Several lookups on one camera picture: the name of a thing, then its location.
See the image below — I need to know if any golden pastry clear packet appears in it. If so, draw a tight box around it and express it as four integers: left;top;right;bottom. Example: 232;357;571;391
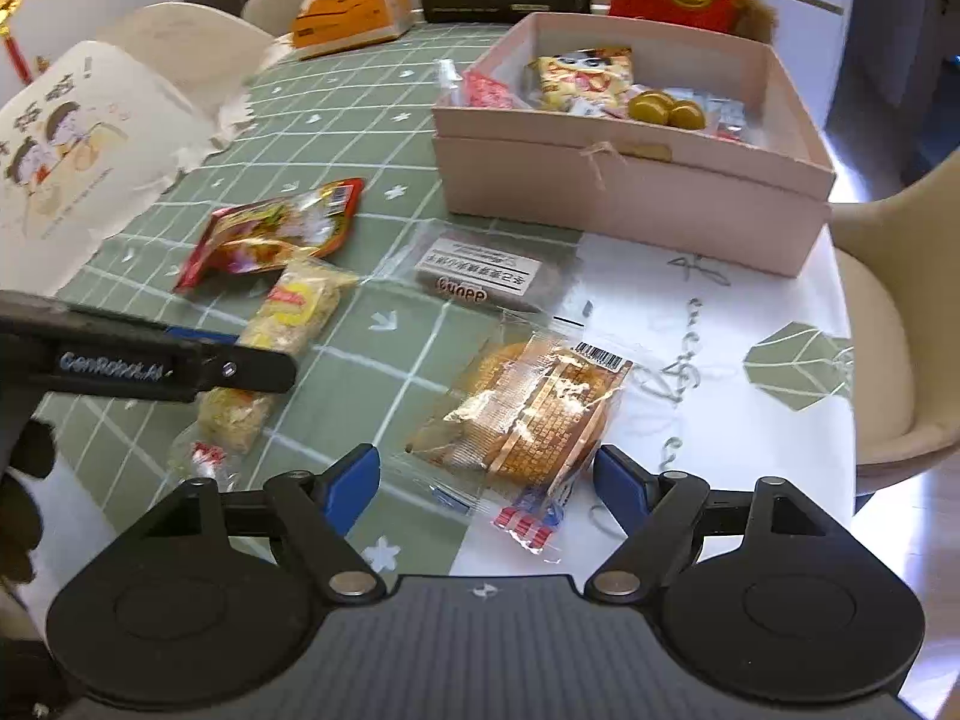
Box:
402;312;636;566

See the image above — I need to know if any oat bar snack packet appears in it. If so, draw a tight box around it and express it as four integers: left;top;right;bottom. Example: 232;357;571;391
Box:
169;257;359;489

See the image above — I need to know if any red shiny snack bag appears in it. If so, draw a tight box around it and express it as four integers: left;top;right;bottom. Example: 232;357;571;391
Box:
174;177;364;293

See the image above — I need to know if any dark brownie clear packet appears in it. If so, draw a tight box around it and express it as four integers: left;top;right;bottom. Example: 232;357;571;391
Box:
374;220;581;317

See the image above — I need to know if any green plums vacuum pack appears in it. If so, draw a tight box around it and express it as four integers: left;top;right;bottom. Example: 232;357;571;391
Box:
626;89;706;130

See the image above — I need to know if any red pink snack packet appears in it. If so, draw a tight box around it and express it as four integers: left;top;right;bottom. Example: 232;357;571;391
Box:
462;70;517;110

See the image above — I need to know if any left black gloved hand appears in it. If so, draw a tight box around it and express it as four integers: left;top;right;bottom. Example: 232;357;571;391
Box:
2;385;55;589

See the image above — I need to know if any green checked tablecloth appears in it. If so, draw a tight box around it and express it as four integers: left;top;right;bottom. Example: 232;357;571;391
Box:
29;19;859;593

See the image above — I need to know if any cream canvas tote bag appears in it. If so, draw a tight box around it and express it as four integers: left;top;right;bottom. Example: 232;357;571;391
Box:
2;41;247;296

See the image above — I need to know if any white chair left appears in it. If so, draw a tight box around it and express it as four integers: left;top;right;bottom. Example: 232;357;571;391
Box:
96;2;274;93

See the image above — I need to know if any pink cardboard box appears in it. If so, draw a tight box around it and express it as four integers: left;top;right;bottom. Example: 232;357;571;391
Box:
433;13;835;277

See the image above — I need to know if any beige chair right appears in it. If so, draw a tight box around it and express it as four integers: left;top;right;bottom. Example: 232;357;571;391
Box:
830;154;958;496

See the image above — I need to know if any beige chair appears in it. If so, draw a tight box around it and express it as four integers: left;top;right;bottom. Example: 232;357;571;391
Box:
241;0;309;37
830;154;958;496

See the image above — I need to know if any clear blue snack packet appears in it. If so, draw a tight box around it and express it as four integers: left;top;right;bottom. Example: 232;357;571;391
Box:
669;89;750;143

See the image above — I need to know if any beige chair far left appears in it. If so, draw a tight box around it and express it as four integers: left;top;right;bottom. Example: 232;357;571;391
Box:
241;0;309;37

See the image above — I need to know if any yellow cartoon snack bag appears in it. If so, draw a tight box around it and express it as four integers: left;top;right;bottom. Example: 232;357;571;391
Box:
529;46;633;112

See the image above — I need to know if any orange tissue box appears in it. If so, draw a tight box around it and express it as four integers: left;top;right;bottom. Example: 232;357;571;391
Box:
290;0;413;59

